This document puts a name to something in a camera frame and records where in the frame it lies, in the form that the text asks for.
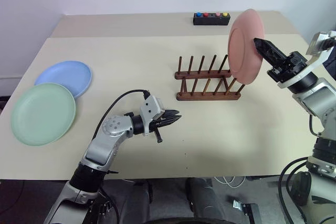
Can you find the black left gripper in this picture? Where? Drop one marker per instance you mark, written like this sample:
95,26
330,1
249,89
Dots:
159,124

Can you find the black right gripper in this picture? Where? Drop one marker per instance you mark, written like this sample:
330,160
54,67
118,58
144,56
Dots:
288,66

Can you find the pink plate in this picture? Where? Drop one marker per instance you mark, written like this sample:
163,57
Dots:
244,51

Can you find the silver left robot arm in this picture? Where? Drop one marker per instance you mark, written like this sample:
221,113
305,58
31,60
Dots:
101,150

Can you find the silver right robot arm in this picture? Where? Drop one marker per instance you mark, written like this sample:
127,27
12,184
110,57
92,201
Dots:
319,100

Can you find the wooden dish rack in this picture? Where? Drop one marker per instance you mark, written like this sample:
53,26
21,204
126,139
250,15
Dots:
207,96

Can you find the black button box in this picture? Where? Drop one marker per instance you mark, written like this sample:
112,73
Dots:
210,21

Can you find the dark grey rounded shape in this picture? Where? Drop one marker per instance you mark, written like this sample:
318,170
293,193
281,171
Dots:
131,197
207,197

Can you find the blue plate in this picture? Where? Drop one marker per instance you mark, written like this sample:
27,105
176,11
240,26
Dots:
65,74

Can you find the green plate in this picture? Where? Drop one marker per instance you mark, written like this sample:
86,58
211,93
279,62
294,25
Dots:
42,113

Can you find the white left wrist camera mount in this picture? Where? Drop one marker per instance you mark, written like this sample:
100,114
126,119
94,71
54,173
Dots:
151,106

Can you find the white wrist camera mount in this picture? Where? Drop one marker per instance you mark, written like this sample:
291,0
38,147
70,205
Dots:
151,106
319,58

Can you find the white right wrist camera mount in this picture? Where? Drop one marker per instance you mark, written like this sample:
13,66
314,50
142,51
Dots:
319,58

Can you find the metal bracket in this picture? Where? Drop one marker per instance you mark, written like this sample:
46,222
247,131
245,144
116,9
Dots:
245,207

